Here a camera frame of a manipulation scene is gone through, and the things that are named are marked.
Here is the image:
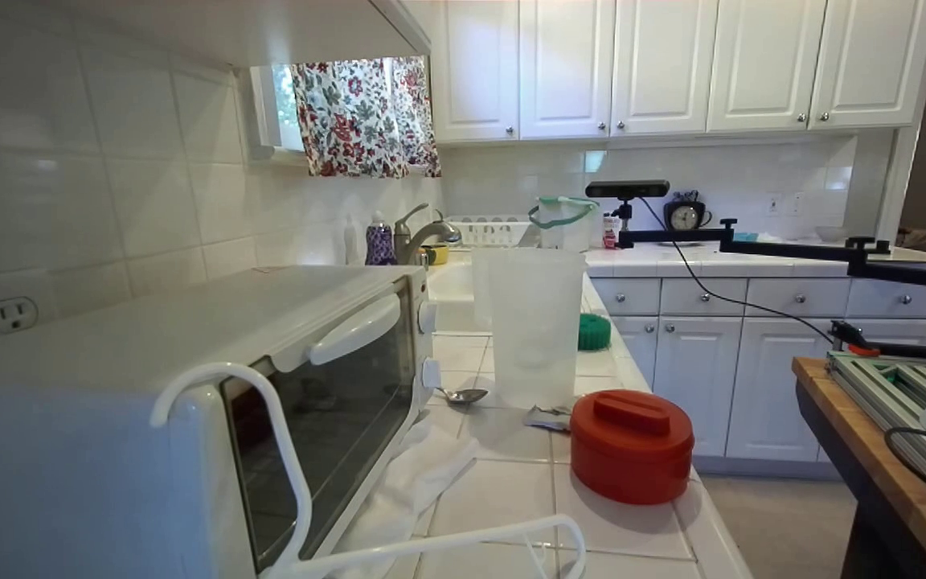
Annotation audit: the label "green round container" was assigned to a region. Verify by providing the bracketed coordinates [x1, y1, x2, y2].
[576, 311, 615, 353]

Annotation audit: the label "wooden work table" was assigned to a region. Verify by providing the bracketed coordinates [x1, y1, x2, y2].
[791, 353, 926, 579]

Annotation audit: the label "white wall outlet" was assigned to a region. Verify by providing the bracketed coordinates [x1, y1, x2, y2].
[0, 292, 44, 334]

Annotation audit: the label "white toaster oven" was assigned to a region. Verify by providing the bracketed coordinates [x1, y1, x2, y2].
[0, 264, 445, 579]

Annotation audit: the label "orange black clamp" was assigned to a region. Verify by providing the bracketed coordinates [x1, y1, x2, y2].
[831, 318, 883, 360]

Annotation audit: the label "purple soap bottle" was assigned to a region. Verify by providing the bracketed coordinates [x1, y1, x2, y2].
[364, 213, 400, 269]

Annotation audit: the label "black camera cable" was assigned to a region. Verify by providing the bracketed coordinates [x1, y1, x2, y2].
[638, 195, 861, 349]

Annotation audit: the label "aluminium frame rails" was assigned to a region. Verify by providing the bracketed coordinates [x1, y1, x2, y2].
[824, 349, 926, 507]

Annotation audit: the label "clear plastic pitcher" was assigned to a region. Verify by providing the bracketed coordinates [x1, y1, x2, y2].
[472, 244, 590, 415]

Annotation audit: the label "black stereo camera bar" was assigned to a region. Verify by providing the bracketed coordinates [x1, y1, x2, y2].
[581, 176, 673, 201]

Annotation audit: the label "red round lidded container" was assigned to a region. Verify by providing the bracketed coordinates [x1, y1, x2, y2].
[570, 386, 699, 507]

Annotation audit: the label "metal spoon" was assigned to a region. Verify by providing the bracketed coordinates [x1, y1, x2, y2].
[441, 384, 492, 411]

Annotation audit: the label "clear jug teal rim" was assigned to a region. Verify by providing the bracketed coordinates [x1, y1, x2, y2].
[523, 194, 601, 255]

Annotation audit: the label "black camera boom stand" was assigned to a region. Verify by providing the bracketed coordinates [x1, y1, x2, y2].
[612, 195, 926, 295]

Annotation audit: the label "floral curtain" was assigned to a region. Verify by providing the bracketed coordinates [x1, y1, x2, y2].
[292, 54, 447, 179]

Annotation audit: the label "metal sink faucet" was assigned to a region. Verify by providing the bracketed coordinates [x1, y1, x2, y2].
[392, 201, 464, 269]

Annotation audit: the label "white dish rack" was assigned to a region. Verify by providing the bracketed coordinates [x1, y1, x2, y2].
[447, 215, 536, 252]

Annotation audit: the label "white plastic clothes hanger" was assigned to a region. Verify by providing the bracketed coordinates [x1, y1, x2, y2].
[147, 360, 592, 579]

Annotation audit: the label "black round clock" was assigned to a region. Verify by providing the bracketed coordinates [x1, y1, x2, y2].
[659, 191, 712, 235]

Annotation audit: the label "white framed kitchen window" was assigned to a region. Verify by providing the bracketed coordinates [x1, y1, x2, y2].
[249, 61, 309, 165]

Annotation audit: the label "white wall cabinet body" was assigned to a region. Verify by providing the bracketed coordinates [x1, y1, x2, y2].
[56, 0, 435, 71]

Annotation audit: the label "white base cabinet row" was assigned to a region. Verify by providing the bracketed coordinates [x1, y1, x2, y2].
[590, 269, 926, 466]

